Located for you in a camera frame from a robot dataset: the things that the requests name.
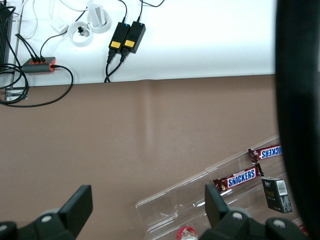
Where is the black curved hub cable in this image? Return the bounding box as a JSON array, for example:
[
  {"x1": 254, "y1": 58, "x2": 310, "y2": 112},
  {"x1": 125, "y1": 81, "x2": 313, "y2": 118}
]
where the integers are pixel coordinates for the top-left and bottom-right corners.
[{"x1": 39, "y1": 6, "x2": 89, "y2": 58}]

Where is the small black box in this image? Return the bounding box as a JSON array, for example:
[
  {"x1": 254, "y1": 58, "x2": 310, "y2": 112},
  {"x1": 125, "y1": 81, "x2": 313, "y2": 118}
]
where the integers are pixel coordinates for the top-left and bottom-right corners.
[{"x1": 260, "y1": 175, "x2": 294, "y2": 215}]

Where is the silver metal clamp bracket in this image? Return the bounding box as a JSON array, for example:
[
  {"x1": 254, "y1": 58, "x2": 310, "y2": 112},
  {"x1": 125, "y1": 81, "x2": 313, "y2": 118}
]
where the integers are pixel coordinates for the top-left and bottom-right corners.
[{"x1": 4, "y1": 86, "x2": 29, "y2": 102}]

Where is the black ribbed device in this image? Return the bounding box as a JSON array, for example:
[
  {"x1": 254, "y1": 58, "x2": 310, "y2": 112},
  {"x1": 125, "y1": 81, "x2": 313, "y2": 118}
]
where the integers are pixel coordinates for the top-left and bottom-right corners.
[{"x1": 0, "y1": 4, "x2": 14, "y2": 66}]

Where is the black looped hub cable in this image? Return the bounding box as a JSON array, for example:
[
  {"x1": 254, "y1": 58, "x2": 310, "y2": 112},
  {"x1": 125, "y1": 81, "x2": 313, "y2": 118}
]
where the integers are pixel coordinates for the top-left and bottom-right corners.
[{"x1": 0, "y1": 63, "x2": 75, "y2": 109}]

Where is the grey metal stand post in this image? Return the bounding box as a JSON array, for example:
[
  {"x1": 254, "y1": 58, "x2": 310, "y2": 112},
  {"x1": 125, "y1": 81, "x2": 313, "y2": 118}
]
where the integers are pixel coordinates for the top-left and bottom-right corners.
[{"x1": 11, "y1": 0, "x2": 27, "y2": 91}]

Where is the white thin cable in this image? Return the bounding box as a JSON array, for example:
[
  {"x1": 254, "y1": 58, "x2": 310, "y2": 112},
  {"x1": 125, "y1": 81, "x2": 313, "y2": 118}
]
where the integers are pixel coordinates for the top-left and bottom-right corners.
[{"x1": 18, "y1": 0, "x2": 66, "y2": 41}]

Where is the black power adapter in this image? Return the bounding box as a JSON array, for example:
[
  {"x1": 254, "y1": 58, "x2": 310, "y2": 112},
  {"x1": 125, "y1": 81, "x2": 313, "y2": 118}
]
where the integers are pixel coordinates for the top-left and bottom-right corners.
[
  {"x1": 108, "y1": 21, "x2": 131, "y2": 51},
  {"x1": 119, "y1": 20, "x2": 147, "y2": 55}
]

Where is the black adapter output cable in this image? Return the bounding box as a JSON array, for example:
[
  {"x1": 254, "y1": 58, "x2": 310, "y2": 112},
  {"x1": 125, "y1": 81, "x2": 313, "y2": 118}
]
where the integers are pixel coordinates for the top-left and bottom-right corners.
[
  {"x1": 120, "y1": 0, "x2": 129, "y2": 25},
  {"x1": 136, "y1": 0, "x2": 166, "y2": 24}
]

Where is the white folded paper card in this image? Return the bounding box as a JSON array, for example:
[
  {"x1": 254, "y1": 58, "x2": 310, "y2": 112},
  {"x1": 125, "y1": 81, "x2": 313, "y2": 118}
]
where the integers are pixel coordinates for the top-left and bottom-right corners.
[{"x1": 87, "y1": 0, "x2": 106, "y2": 28}]

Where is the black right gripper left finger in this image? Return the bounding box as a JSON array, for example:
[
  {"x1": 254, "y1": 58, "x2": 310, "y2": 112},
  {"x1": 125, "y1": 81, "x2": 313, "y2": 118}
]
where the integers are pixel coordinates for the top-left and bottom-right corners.
[{"x1": 32, "y1": 184, "x2": 94, "y2": 240}]

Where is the black adapter mains cable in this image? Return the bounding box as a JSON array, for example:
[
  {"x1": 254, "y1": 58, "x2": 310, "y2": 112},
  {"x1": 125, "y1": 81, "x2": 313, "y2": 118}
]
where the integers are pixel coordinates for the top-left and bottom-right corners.
[
  {"x1": 103, "y1": 48, "x2": 119, "y2": 84},
  {"x1": 104, "y1": 49, "x2": 131, "y2": 84}
]

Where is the black USB cable trio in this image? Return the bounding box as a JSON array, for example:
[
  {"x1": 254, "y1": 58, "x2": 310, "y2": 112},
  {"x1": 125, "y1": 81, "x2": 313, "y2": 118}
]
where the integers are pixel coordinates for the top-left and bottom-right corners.
[{"x1": 14, "y1": 33, "x2": 47, "y2": 64}]

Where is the clear plastic tray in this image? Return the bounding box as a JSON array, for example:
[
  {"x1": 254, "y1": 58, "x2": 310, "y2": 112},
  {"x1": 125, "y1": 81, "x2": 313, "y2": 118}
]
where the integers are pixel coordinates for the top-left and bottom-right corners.
[{"x1": 134, "y1": 134, "x2": 302, "y2": 234}]

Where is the grey orange USB hub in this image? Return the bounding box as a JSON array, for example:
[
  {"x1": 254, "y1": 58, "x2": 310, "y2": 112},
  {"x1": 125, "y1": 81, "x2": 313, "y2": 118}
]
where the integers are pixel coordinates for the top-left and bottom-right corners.
[{"x1": 21, "y1": 56, "x2": 57, "y2": 75}]

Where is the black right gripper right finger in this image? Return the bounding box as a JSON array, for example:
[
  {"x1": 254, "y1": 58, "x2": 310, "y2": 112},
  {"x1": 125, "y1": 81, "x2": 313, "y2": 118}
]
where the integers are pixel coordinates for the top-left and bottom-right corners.
[{"x1": 199, "y1": 184, "x2": 266, "y2": 240}]

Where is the white tape roll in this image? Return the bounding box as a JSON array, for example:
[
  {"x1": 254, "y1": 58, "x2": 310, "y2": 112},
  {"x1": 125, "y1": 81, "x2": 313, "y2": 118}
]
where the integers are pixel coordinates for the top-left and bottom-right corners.
[
  {"x1": 86, "y1": 9, "x2": 112, "y2": 35},
  {"x1": 67, "y1": 20, "x2": 96, "y2": 48}
]

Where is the white small adapter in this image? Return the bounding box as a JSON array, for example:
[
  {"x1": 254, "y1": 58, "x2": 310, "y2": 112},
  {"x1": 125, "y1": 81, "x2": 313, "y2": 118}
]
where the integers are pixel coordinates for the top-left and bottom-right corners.
[{"x1": 50, "y1": 20, "x2": 70, "y2": 35}]

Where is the Snickers chocolate bar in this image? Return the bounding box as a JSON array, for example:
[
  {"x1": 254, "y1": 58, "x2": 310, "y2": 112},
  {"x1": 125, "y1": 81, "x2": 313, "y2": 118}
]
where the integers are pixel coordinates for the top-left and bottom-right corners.
[
  {"x1": 247, "y1": 144, "x2": 284, "y2": 163},
  {"x1": 212, "y1": 163, "x2": 265, "y2": 196}
]

